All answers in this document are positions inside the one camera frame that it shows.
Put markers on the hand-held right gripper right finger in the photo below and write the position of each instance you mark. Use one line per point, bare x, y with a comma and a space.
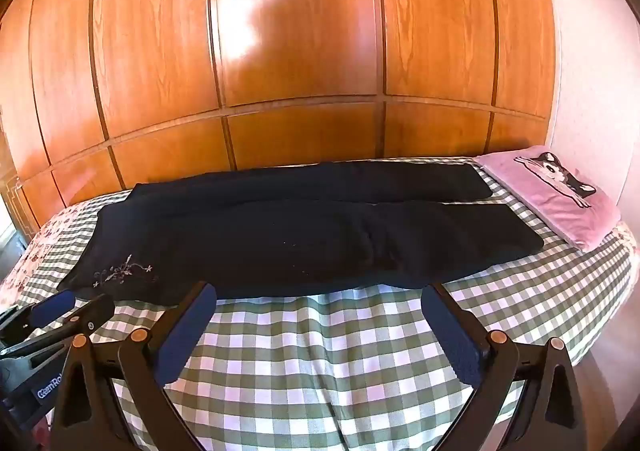
450, 333

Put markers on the green checked bed sheet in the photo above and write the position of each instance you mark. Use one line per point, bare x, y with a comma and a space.
320, 361

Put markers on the black pants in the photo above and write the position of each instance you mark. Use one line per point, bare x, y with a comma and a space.
280, 236

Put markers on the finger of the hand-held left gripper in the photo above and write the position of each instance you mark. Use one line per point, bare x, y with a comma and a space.
50, 307
92, 313

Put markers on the pink pillow with dog print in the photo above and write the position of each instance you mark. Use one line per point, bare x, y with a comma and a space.
550, 191

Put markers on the floral bed cloth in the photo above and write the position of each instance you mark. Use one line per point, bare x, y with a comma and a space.
35, 251

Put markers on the wooden panelled wardrobe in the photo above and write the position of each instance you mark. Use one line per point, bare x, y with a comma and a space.
280, 46

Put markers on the dark wooden frame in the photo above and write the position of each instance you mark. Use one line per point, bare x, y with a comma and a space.
12, 211

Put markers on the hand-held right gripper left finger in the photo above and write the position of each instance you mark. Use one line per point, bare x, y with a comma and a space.
182, 336

